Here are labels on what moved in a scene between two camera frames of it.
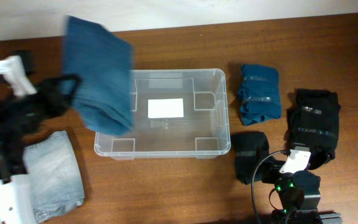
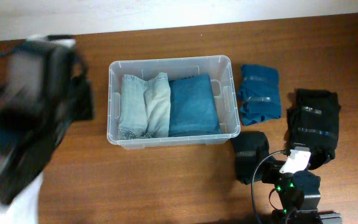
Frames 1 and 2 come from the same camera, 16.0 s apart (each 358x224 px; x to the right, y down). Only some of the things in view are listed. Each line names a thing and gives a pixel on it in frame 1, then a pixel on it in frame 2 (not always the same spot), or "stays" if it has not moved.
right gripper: [274, 171] stays
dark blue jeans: [102, 61] → [192, 107]
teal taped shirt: [259, 94] stays
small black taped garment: [249, 149] stays
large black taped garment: [313, 122] stays
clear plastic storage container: [177, 114] → [219, 69]
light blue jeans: [56, 183] → [145, 108]
